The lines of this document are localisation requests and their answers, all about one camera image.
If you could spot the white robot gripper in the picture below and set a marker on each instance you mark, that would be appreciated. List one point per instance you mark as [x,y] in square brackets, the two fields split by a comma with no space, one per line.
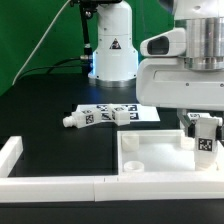
[184,68]

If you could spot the white U-shaped obstacle fence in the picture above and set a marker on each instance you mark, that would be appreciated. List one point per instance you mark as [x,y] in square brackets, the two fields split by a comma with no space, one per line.
[127,186]

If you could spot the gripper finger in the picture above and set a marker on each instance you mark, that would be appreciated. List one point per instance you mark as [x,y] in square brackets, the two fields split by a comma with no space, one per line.
[219,128]

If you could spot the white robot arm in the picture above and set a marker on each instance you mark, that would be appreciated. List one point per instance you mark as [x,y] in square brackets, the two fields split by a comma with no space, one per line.
[115,60]

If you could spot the paper sheet with AprilTags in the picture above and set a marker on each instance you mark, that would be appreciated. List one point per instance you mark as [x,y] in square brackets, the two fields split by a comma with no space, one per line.
[138,113]

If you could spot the white square table top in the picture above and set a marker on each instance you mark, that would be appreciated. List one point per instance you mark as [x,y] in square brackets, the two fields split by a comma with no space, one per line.
[158,151]

